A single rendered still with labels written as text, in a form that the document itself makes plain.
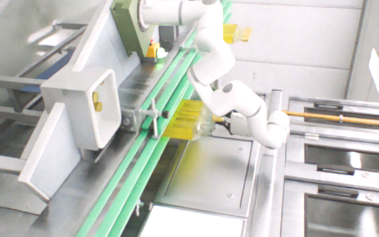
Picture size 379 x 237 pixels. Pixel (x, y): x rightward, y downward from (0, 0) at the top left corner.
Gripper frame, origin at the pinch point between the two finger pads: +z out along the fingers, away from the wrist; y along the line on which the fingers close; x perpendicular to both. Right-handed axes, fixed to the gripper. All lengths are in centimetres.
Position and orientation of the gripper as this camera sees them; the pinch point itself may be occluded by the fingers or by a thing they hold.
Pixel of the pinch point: (220, 118)
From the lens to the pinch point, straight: 154.2
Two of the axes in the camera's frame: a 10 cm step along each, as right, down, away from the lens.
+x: -5.0, 4.6, -7.3
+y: -0.3, -8.5, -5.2
